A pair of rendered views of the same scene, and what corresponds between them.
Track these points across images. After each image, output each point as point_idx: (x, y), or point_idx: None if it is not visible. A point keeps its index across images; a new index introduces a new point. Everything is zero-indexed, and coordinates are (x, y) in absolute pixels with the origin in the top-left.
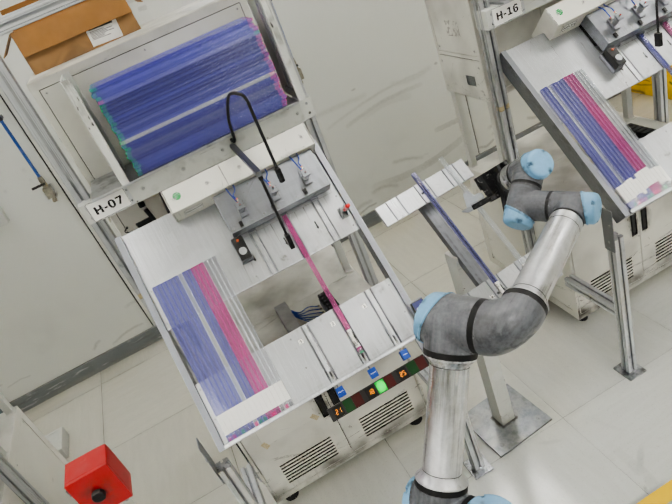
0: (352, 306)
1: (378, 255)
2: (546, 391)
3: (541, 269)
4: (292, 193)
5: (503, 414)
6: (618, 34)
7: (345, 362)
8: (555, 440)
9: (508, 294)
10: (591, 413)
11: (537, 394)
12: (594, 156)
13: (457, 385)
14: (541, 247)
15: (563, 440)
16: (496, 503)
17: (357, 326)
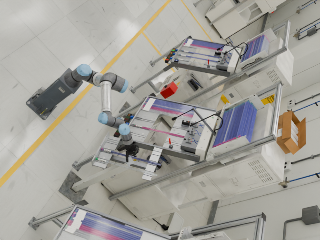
0: (145, 132)
1: (150, 144)
2: (63, 205)
3: (106, 89)
4: (187, 136)
5: (76, 183)
6: None
7: (136, 122)
8: (55, 181)
9: (111, 81)
10: (45, 196)
11: (65, 202)
12: (102, 218)
13: None
14: (109, 96)
15: (52, 181)
16: (86, 72)
17: (140, 129)
